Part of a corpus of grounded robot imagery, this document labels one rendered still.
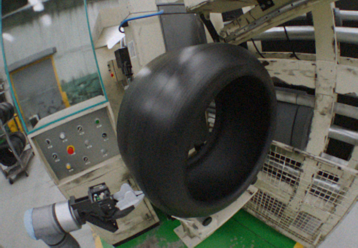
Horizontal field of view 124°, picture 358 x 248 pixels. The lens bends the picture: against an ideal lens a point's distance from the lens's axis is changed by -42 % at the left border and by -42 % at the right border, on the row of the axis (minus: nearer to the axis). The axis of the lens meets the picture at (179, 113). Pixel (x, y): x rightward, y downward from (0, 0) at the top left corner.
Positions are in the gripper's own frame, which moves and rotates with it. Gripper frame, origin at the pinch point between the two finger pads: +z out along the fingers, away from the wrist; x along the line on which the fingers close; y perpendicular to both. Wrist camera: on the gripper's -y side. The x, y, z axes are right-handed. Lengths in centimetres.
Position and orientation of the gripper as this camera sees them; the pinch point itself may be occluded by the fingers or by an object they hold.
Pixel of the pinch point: (141, 196)
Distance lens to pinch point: 51.4
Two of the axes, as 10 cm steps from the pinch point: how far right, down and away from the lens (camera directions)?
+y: -0.8, -9.5, -3.1
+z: 8.3, -2.4, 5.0
